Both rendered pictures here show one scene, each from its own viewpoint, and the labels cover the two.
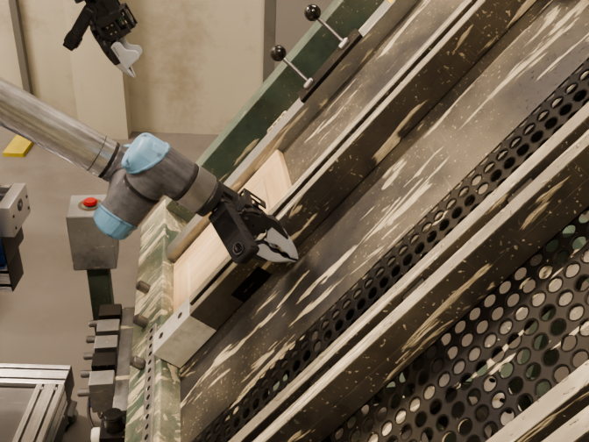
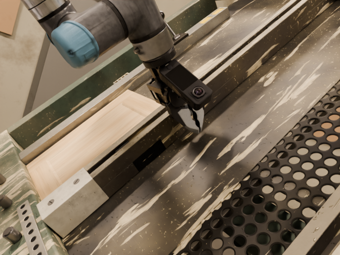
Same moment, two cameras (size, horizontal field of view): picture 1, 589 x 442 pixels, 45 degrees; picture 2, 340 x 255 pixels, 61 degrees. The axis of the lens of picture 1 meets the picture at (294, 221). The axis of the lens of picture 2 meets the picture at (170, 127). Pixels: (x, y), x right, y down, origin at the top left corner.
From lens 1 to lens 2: 0.95 m
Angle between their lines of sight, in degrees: 37
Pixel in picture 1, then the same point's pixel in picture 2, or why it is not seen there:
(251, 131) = (87, 90)
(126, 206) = (103, 25)
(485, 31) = (308, 13)
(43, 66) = not seen: outside the picture
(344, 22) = not seen: hidden behind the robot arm
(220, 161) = (61, 107)
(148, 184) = (132, 9)
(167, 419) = not seen: outside the picture
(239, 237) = (198, 83)
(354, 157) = (239, 67)
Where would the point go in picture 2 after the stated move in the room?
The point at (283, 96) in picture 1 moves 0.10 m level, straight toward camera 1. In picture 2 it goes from (113, 74) to (120, 77)
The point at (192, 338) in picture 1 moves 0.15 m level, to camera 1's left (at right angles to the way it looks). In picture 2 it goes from (86, 205) to (8, 197)
